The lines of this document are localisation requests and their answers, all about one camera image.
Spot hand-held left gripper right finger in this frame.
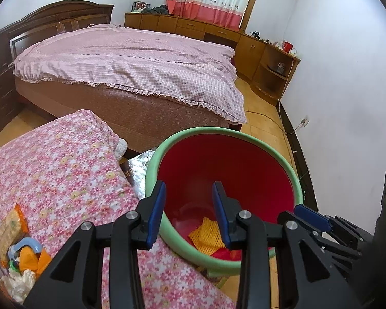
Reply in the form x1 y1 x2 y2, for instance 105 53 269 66
212 181 364 309

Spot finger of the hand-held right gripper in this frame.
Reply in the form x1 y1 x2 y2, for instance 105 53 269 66
277 204 374 275

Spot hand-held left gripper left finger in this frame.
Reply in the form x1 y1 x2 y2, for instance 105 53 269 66
22 180 167 309

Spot red bin with green rim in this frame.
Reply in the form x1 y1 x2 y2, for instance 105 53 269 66
144 127 299 276

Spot orange wrapper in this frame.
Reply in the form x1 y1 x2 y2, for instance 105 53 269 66
19 246 52 276

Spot white tissue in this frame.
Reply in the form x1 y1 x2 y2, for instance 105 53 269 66
0 269 36 303

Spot orange mesh net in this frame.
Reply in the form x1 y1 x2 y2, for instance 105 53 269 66
188 217 226 252

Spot silver foil box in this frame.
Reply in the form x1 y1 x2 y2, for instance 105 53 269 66
120 150 156 200

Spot white underlay cloth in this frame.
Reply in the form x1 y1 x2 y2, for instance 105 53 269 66
113 138 128 160

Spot pink floral tablecloth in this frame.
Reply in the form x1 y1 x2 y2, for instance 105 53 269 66
0 109 237 309

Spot brown bed base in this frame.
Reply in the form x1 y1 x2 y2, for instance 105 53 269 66
14 77 232 155

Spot blue tape dispenser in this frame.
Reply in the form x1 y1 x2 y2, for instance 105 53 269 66
7 237 41 261

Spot orange snack packet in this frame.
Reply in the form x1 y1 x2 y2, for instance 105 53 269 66
0 203 29 264

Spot bed with pink cover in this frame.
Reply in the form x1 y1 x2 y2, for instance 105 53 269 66
12 23 248 124

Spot dark wooden nightstand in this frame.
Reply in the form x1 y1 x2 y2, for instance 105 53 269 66
0 66 20 133

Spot dark clothes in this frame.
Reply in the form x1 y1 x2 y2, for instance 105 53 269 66
142 5 171 16

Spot dark wooden headboard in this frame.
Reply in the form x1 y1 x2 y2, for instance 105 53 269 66
0 0 115 68

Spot white power cable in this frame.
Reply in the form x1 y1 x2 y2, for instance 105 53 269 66
277 50 299 104

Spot wooden wall cabinet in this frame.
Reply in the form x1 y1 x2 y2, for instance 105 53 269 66
124 13 301 105

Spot wooden window frame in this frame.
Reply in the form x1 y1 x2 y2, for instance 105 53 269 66
240 0 265 33

